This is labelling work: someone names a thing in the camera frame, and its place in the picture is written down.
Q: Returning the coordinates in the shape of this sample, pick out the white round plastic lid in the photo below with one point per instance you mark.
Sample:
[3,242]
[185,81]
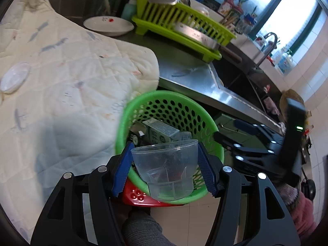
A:
[15,75]

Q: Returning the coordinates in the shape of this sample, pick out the green perforated plastic basket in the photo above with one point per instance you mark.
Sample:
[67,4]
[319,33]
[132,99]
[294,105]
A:
[166,107]

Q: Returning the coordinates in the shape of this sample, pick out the cream quilted blanket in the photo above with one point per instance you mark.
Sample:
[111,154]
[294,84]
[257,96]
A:
[64,69]

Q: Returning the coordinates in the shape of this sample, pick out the teal plastic bottle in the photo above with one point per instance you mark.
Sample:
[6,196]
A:
[128,9]

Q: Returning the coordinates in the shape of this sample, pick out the person's right forearm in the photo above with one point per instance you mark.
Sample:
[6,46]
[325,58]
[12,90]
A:
[302,210]

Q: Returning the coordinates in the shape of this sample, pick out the green glass jar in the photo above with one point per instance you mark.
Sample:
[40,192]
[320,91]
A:
[110,0]

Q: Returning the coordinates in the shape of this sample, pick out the green cabinet door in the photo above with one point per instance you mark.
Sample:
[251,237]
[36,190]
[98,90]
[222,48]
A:
[228,119]

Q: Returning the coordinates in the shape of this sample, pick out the clear plastic cup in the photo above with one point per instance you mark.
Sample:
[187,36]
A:
[166,164]

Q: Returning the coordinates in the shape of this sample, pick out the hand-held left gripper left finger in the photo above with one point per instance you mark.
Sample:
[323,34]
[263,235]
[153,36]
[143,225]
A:
[121,171]

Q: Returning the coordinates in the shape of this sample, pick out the stainless steel sink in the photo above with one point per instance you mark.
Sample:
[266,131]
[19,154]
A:
[235,76]

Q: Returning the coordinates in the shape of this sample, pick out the white floral plate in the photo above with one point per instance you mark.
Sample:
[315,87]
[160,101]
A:
[107,27]

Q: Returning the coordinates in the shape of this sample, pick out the red plastic stool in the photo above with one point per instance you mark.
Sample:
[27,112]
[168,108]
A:
[135,194]

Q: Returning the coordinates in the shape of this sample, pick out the steel tray in rack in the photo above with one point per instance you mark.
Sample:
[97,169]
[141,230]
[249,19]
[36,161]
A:
[194,34]

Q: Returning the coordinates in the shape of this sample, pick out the chrome faucet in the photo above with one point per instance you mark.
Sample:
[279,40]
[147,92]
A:
[267,48]

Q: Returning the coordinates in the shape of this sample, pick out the blue plant pot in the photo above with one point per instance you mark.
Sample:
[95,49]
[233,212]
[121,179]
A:
[248,20]

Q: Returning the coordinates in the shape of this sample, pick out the green plastic dish rack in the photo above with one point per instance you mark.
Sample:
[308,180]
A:
[164,12]

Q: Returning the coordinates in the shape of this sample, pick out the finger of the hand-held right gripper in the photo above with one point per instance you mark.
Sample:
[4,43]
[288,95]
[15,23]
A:
[243,156]
[246,126]

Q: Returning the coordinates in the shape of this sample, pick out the brown rounded object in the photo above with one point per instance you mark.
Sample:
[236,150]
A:
[288,94]

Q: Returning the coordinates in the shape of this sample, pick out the window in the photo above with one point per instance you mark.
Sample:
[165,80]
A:
[289,12]

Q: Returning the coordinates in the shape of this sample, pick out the pink dishcloth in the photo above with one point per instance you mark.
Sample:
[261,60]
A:
[270,105]

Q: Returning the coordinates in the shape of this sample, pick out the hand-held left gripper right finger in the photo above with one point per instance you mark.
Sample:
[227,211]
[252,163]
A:
[208,174]

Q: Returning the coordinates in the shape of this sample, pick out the dish soap bottle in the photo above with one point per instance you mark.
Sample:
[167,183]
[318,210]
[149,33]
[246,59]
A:
[285,64]

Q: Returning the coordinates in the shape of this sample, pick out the person's leg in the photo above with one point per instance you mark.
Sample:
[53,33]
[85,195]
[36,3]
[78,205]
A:
[143,230]

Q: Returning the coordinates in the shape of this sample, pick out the small grey drink carton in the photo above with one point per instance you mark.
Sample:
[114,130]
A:
[158,132]

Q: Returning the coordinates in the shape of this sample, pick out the bundle of chopsticks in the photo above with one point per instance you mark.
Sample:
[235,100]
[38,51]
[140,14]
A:
[230,18]

